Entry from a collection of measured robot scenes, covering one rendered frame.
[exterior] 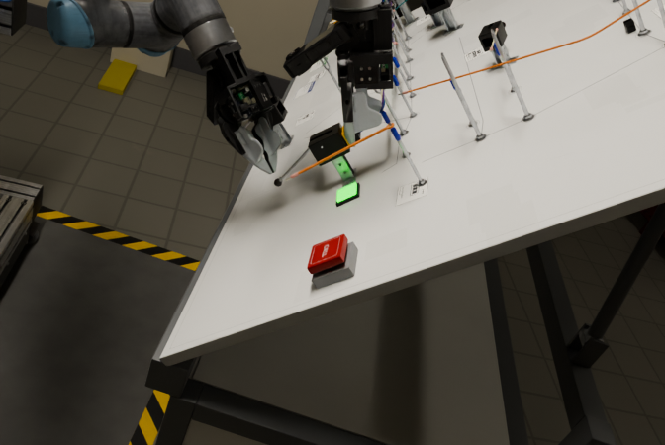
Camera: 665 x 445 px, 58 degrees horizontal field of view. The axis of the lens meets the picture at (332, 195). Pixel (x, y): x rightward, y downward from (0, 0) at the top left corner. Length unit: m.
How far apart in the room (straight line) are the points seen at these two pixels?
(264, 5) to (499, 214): 2.85
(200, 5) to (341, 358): 0.63
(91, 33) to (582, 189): 0.73
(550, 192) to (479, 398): 0.54
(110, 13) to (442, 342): 0.83
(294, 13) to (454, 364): 2.60
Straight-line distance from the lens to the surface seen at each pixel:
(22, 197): 2.14
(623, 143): 0.78
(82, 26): 1.01
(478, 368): 1.22
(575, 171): 0.76
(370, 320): 1.17
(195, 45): 0.99
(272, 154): 1.01
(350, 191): 0.94
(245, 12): 3.49
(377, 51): 0.90
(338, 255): 0.75
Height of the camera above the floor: 1.58
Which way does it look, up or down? 32 degrees down
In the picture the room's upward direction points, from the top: 23 degrees clockwise
